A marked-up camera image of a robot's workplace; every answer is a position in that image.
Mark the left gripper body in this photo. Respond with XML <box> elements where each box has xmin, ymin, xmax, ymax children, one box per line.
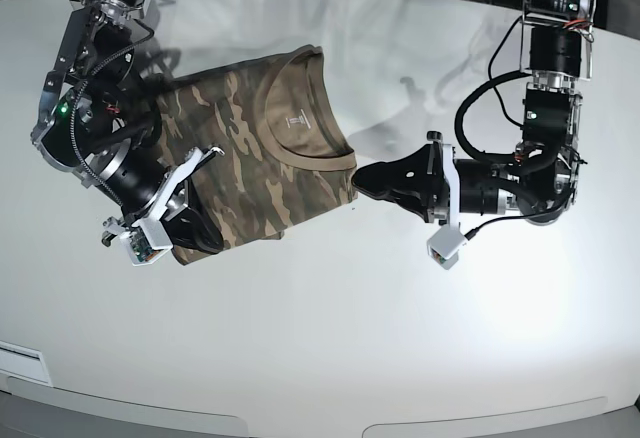
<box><xmin>422</xmin><ymin>130</ymin><xmax>517</xmax><ymax>226</ymax></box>

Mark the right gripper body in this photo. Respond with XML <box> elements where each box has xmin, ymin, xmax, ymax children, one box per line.
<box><xmin>99</xmin><ymin>145</ymin><xmax>222</xmax><ymax>247</ymax></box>

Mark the camouflage T-shirt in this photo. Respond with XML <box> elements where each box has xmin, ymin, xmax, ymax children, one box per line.
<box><xmin>147</xmin><ymin>45</ymin><xmax>357</xmax><ymax>251</ymax></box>

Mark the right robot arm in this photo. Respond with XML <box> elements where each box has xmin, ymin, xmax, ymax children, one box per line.
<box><xmin>30</xmin><ymin>0</ymin><xmax>223</xmax><ymax>266</ymax></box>

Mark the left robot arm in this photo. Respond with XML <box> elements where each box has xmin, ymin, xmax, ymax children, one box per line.
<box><xmin>352</xmin><ymin>0</ymin><xmax>597</xmax><ymax>226</ymax></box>

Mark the white label plate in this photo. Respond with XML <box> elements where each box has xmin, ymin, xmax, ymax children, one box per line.
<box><xmin>0</xmin><ymin>342</ymin><xmax>53</xmax><ymax>387</ymax></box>

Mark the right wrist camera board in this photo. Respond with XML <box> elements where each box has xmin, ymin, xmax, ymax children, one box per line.
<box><xmin>118</xmin><ymin>218</ymin><xmax>173</xmax><ymax>267</ymax></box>

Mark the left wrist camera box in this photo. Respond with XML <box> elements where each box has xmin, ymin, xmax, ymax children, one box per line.
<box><xmin>427</xmin><ymin>226</ymin><xmax>468</xmax><ymax>270</ymax></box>

